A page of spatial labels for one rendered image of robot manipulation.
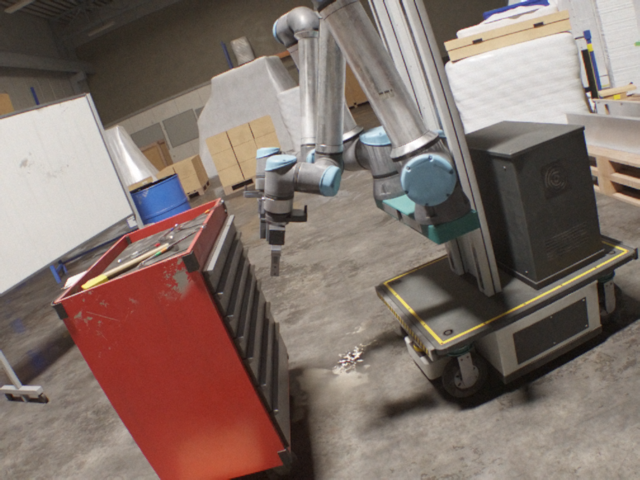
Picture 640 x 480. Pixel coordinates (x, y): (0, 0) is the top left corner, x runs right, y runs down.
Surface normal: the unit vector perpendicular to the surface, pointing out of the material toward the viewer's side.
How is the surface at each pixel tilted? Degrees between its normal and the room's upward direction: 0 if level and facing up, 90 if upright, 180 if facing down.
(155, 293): 90
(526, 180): 90
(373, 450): 0
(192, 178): 90
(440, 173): 95
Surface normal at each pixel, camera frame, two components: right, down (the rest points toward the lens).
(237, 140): 0.15, 0.26
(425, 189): -0.18, 0.45
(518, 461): -0.33, -0.89
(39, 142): 0.88, -0.18
